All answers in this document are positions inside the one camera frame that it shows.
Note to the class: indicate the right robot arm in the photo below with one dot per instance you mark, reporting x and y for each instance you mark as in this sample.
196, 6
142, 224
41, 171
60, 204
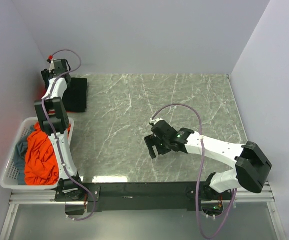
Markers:
249, 167

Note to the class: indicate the grey blue t shirt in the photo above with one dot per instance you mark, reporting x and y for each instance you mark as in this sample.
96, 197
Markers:
20, 152

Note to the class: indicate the orange t shirt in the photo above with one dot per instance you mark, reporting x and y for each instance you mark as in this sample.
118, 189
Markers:
41, 166

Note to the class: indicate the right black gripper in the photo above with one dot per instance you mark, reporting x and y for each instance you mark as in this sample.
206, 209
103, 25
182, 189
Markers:
152, 140

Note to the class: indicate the black t shirt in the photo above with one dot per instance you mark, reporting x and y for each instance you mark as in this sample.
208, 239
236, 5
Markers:
76, 95

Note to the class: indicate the folded red t shirt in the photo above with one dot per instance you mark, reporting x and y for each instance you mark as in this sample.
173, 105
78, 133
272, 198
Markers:
44, 87

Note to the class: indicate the black base beam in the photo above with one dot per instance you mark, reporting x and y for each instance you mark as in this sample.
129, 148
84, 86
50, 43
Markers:
127, 196

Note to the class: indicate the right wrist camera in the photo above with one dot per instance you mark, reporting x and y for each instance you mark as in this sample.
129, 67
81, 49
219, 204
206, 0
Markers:
152, 121

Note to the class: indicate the aluminium frame rail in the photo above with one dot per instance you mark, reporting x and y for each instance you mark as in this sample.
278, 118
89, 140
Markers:
151, 211

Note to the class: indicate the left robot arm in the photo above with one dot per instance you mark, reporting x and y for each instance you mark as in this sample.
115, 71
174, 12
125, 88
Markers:
54, 121

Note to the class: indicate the white plastic laundry basket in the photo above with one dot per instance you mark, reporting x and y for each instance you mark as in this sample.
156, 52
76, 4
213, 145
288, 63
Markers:
9, 179

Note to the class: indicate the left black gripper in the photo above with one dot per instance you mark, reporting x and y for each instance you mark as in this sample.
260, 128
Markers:
48, 74

